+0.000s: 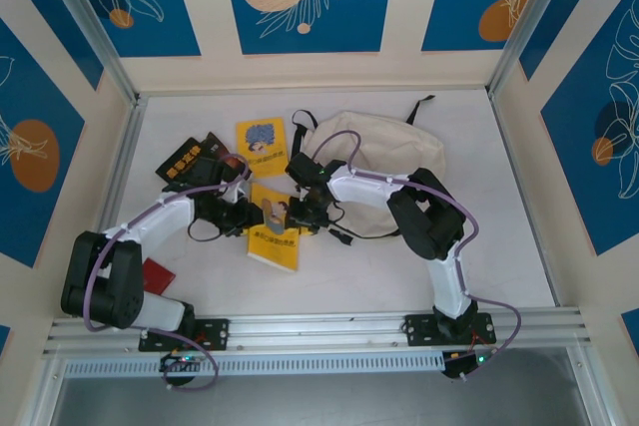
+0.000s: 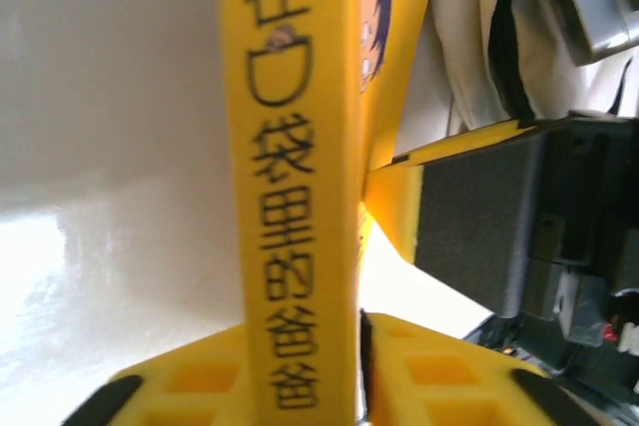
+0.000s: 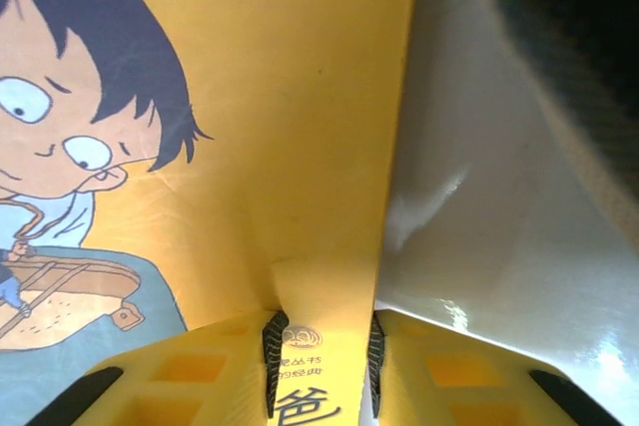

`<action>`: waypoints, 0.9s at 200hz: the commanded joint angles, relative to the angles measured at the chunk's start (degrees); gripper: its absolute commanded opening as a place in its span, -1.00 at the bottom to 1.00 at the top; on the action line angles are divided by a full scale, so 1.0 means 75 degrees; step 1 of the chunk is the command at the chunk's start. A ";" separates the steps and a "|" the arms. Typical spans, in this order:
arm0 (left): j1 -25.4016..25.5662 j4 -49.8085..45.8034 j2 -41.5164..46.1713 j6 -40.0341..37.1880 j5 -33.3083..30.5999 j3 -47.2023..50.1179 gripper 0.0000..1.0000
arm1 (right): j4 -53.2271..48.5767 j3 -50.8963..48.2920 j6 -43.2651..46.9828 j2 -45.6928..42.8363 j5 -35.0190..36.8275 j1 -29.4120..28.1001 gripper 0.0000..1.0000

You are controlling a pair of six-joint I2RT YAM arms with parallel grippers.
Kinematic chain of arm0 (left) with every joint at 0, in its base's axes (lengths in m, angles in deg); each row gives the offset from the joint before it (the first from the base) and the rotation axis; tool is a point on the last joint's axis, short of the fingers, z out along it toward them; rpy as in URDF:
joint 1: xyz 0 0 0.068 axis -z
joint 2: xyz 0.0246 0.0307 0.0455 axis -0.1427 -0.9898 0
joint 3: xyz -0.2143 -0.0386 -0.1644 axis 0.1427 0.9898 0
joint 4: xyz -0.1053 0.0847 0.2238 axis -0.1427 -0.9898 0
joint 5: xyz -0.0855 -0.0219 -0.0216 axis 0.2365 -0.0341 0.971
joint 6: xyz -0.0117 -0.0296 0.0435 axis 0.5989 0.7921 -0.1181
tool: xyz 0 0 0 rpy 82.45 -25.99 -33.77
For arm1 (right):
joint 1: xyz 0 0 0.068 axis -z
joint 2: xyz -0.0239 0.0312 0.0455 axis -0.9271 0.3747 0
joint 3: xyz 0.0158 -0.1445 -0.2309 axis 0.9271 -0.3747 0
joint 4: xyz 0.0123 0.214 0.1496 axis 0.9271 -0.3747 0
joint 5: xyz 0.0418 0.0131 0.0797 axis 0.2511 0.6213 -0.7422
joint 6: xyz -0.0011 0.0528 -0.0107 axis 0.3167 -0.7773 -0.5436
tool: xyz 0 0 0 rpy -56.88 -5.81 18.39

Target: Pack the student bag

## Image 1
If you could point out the aluminium right corner post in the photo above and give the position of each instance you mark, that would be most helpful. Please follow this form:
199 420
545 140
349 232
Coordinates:
529 12

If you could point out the yellow book with hugging man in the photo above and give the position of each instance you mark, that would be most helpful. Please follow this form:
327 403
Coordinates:
272 251

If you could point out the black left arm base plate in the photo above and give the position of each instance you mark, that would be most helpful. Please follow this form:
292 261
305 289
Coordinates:
219 333

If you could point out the black book with antlers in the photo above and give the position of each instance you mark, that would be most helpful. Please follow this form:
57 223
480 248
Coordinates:
177 159

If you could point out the aluminium left side rail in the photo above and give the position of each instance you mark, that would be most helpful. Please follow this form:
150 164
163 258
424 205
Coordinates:
120 161

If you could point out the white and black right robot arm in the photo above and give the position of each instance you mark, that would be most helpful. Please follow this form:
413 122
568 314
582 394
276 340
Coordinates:
429 221

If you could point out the red wallet case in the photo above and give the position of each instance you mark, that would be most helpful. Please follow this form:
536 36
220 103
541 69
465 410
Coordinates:
160 276

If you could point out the grey metal panel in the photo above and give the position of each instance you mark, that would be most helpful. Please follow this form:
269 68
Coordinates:
319 401

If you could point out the aluminium rail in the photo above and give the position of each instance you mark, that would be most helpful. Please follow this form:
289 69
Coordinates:
309 328
509 146
120 161

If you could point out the yellow book with blue-haired figure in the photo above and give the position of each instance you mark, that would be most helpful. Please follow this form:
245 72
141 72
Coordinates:
260 156

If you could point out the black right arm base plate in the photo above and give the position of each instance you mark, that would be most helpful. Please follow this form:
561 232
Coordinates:
419 330

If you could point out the aluminium left corner post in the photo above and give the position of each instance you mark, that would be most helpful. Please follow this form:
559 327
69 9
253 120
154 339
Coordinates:
90 22

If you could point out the cream canvas backpack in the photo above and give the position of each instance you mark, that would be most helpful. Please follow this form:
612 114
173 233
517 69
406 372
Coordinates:
399 146

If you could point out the aluminium right side rail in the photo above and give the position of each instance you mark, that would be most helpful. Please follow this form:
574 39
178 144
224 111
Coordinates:
509 146

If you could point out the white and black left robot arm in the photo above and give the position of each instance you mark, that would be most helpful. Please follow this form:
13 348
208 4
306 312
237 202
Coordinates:
105 286

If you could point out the dark red book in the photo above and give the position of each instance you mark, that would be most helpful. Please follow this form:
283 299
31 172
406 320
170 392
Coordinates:
217 145

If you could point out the aluminium corner post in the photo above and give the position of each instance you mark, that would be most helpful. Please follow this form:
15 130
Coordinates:
90 22
529 12

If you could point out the aluminium front rail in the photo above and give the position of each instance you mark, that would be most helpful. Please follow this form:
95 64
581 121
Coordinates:
309 328

